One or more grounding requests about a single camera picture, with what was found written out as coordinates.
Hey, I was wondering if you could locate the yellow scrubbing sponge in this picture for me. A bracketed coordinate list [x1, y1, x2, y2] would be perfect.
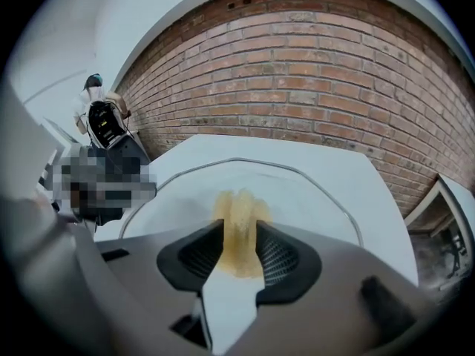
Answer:
[211, 188, 275, 279]

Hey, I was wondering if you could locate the white framed furniture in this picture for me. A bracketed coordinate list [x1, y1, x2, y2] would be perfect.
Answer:
[403, 172, 475, 239]

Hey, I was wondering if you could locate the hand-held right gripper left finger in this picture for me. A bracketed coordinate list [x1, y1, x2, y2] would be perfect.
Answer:
[156, 218, 227, 300]

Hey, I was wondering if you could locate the white cabinet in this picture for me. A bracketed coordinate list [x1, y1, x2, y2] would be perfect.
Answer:
[0, 83, 81, 200]

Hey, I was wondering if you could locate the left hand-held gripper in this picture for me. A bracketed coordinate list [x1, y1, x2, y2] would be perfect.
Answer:
[51, 99, 159, 230]

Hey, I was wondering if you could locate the glass pot lid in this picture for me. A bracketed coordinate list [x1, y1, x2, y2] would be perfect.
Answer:
[117, 156, 367, 248]

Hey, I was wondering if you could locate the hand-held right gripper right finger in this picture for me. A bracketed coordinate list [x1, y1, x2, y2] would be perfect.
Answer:
[254, 220, 323, 306]

